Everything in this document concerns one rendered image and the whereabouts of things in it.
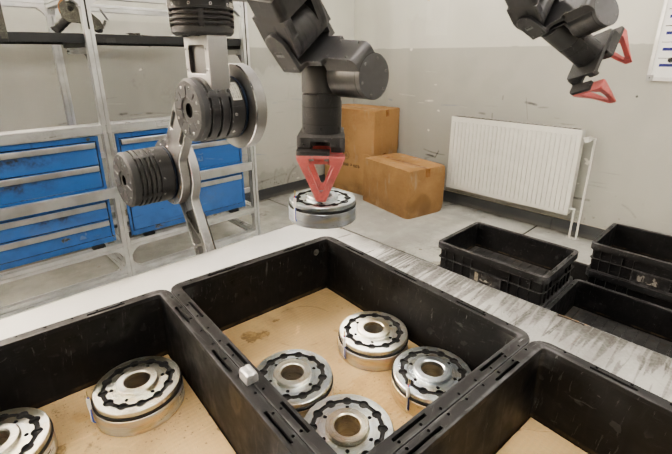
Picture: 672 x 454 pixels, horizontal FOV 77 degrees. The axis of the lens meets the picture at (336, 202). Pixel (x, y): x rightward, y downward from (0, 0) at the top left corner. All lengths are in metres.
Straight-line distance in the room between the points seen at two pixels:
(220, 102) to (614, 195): 2.93
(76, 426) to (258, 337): 0.25
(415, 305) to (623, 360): 0.48
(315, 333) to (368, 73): 0.40
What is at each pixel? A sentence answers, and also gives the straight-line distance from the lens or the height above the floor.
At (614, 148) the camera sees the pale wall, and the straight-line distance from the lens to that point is 3.41.
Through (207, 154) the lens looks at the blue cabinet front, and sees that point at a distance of 2.64.
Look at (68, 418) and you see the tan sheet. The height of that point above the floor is 0.83.
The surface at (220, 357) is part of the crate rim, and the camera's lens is 0.52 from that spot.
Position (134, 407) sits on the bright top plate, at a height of 0.86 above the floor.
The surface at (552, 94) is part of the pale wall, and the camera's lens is 3.50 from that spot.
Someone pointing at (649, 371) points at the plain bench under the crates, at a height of 0.70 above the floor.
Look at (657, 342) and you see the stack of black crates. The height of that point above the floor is 0.38.
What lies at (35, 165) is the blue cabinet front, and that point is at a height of 0.78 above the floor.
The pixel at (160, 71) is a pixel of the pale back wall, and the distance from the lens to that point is 3.42.
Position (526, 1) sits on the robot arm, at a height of 1.34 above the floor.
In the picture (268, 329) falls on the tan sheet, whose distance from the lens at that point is 0.72.
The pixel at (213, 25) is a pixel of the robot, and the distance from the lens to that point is 0.99.
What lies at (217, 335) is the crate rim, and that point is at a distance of 0.55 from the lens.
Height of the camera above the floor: 1.25
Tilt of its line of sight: 19 degrees down
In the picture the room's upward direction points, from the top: straight up
